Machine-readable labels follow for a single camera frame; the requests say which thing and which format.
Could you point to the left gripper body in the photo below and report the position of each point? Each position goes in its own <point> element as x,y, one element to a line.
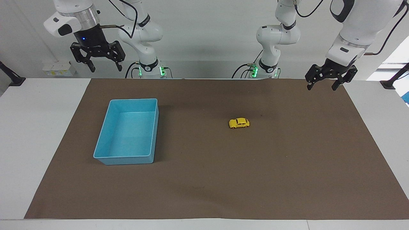
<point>338,69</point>

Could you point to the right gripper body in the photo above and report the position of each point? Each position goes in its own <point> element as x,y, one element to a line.
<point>91,38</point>

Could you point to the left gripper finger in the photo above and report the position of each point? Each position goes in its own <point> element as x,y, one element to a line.
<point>314,75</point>
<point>349,76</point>

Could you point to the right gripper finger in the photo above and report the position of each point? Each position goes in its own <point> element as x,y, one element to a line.
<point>78,54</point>
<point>117,51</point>

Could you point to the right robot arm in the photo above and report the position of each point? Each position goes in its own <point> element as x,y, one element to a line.
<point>143,35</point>

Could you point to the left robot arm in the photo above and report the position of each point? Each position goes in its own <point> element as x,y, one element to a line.
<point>361,22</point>

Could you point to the yellow toy beetle car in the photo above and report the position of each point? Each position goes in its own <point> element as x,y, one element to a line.
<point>239,123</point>

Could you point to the black stand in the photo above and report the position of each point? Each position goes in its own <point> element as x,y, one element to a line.
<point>11,76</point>
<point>394,78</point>

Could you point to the blue plastic bin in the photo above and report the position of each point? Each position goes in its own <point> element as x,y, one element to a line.
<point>129,134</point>

